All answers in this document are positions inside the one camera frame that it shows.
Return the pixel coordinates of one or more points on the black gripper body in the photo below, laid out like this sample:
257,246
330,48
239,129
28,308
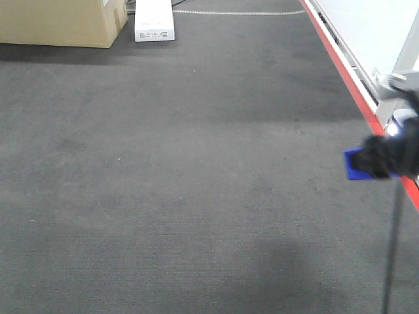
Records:
399,153

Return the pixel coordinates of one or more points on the blue plastic block part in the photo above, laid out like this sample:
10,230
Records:
360,167

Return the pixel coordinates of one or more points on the white long carton box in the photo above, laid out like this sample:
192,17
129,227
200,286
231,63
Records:
153,21

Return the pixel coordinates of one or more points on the large cardboard box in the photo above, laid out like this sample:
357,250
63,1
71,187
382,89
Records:
91,23

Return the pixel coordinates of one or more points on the red conveyor side rail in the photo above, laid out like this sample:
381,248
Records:
364,40

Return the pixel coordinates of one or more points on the white conveyor frame post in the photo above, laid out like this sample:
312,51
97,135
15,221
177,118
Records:
406,61

